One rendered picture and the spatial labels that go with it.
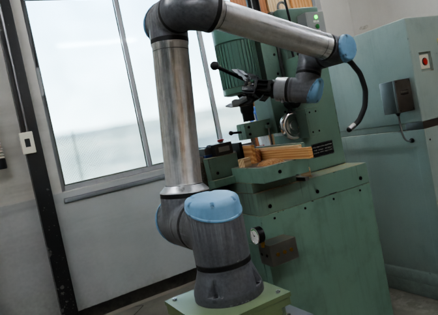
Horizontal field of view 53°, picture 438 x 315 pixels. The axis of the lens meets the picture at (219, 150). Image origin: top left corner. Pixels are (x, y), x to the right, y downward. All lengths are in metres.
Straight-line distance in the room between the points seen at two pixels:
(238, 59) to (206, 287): 1.01
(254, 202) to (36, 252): 1.68
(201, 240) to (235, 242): 0.09
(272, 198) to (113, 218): 1.58
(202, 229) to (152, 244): 2.06
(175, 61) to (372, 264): 1.26
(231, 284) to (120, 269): 2.03
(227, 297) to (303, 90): 0.79
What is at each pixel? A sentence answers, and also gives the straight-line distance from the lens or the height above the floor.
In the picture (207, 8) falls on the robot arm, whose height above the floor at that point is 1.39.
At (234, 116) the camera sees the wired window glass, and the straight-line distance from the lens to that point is 3.58.
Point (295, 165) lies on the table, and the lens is 1.69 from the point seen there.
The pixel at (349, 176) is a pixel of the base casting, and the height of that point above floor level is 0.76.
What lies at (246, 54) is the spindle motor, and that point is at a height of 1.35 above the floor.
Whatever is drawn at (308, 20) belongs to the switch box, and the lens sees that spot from 2.00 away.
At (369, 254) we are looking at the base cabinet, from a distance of 2.07.
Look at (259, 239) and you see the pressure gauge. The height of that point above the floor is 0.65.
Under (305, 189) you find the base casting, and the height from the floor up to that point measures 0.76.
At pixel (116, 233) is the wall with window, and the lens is 3.10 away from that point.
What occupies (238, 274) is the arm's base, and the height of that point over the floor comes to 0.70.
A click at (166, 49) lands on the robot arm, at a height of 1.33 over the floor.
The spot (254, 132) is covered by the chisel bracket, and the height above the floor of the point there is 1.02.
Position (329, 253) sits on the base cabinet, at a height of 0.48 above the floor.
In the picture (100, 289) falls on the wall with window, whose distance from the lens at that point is 3.14.
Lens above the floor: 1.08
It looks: 3 degrees down
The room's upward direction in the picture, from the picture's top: 11 degrees counter-clockwise
